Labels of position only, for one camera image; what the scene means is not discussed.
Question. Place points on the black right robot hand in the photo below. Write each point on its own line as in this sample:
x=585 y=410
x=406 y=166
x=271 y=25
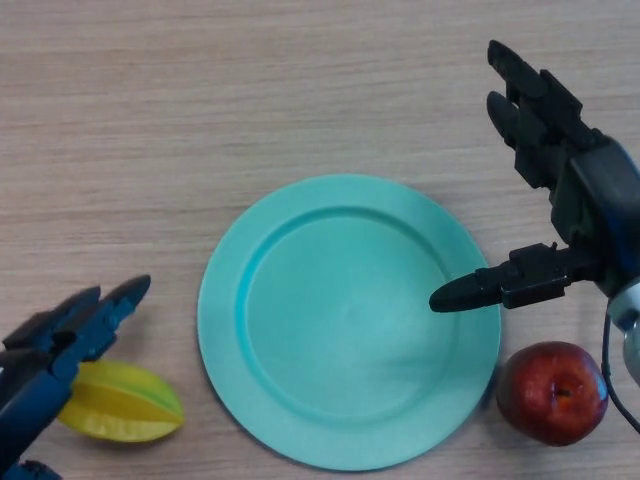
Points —
x=590 y=200

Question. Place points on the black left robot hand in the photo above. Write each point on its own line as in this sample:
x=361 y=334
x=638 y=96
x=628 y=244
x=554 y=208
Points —
x=45 y=370

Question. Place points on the yellow starfruit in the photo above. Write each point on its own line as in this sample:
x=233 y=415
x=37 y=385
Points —
x=125 y=405

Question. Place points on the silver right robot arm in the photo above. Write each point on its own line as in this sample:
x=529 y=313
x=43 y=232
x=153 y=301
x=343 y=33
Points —
x=631 y=310

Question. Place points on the green round plate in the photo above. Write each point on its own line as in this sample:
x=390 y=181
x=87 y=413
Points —
x=350 y=370

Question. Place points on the red apple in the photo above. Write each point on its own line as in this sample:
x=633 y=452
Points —
x=545 y=395

